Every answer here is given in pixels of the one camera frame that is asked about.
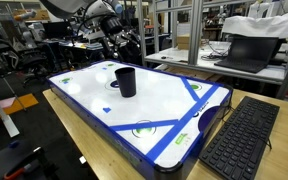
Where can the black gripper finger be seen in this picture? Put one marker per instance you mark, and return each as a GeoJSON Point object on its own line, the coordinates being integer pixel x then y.
{"type": "Point", "coordinates": [115, 53]}
{"type": "Point", "coordinates": [133, 53]}

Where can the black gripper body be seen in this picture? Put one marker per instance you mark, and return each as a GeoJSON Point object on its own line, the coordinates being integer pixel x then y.
{"type": "Point", "coordinates": [119, 40]}

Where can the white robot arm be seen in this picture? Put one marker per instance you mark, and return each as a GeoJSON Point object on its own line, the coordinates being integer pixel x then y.
{"type": "Point", "coordinates": [67, 6]}

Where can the black cup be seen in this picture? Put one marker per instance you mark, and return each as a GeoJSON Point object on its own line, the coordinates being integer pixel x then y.
{"type": "Point", "coordinates": [125, 83]}

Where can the white workbench top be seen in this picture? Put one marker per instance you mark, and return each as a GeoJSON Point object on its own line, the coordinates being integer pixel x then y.
{"type": "Point", "coordinates": [174, 56]}

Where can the cardboard box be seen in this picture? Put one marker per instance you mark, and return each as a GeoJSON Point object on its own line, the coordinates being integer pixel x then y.
{"type": "Point", "coordinates": [183, 41]}

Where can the small blue block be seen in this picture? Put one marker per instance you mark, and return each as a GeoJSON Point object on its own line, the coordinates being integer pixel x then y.
{"type": "Point", "coordinates": [107, 110]}

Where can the white air hockey table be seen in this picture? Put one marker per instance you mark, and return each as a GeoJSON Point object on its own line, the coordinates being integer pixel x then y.
{"type": "Point", "coordinates": [164, 103]}

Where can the short blue tape strip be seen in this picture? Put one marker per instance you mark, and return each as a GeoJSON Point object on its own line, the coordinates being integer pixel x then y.
{"type": "Point", "coordinates": [188, 88]}

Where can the medium blue tape strip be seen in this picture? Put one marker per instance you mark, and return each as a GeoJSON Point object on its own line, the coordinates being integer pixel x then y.
{"type": "Point", "coordinates": [150, 124]}

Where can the black office chair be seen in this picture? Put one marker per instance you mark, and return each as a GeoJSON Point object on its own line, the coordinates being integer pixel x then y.
{"type": "Point", "coordinates": [32, 65]}

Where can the long blue tape strip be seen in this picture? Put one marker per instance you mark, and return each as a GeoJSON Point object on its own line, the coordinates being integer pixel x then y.
{"type": "Point", "coordinates": [174, 131]}

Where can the green label sticker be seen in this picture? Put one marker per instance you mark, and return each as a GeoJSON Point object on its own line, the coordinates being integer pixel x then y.
{"type": "Point", "coordinates": [181, 138]}

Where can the orange floor mat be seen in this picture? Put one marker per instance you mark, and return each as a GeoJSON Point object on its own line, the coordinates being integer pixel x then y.
{"type": "Point", "coordinates": [24, 101]}

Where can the small white floor tag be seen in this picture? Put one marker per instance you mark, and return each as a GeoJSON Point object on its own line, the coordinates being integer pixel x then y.
{"type": "Point", "coordinates": [82, 160]}

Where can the black laptop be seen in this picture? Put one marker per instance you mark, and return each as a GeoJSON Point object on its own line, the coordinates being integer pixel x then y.
{"type": "Point", "coordinates": [250, 50]}

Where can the white slanted pole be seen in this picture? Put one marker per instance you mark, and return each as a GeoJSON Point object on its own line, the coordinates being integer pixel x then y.
{"type": "Point", "coordinates": [4, 116]}

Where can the white cloth cover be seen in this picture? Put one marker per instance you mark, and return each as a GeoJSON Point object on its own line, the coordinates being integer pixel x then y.
{"type": "Point", "coordinates": [260, 25]}

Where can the small blue floor object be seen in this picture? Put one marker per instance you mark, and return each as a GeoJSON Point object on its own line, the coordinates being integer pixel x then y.
{"type": "Point", "coordinates": [14, 143]}

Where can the black keyboard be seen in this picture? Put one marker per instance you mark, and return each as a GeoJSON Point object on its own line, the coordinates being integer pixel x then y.
{"type": "Point", "coordinates": [240, 140]}

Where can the slim aluminium frame post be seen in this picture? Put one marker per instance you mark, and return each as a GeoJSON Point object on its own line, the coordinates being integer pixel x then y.
{"type": "Point", "coordinates": [141, 30]}

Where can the thick aluminium frame post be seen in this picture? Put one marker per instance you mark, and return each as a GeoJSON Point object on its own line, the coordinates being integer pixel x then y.
{"type": "Point", "coordinates": [195, 33]}

